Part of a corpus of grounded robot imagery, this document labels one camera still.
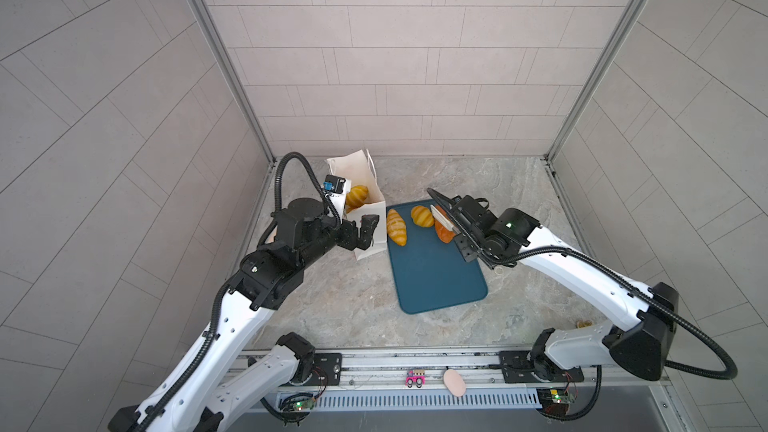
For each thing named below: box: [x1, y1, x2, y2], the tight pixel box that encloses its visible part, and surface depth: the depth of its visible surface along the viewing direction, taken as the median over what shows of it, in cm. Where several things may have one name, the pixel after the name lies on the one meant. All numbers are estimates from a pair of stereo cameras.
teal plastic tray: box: [386, 199, 488, 314], surface depth 88 cm
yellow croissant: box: [387, 208, 407, 247], surface depth 94 cm
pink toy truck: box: [404, 369, 427, 388], surface depth 70 cm
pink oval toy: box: [443, 369, 466, 397], surface depth 70 cm
